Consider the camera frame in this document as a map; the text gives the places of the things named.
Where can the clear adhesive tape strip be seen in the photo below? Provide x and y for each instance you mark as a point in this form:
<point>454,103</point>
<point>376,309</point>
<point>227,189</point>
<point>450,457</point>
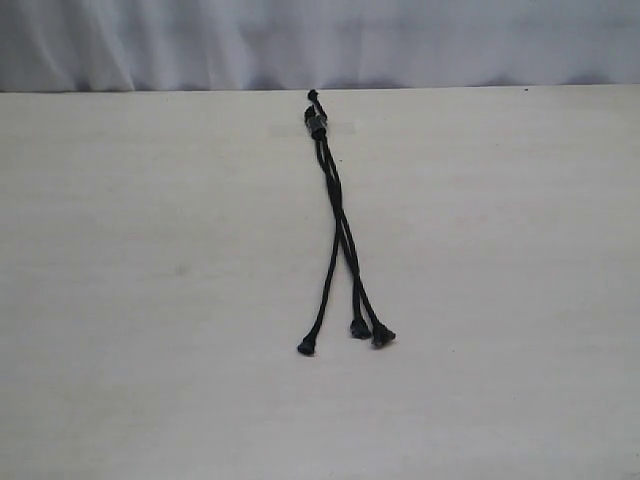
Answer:
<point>300,130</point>

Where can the white fabric backdrop curtain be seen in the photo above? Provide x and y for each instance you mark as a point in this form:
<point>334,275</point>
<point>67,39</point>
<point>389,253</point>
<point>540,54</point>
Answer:
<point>59,46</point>

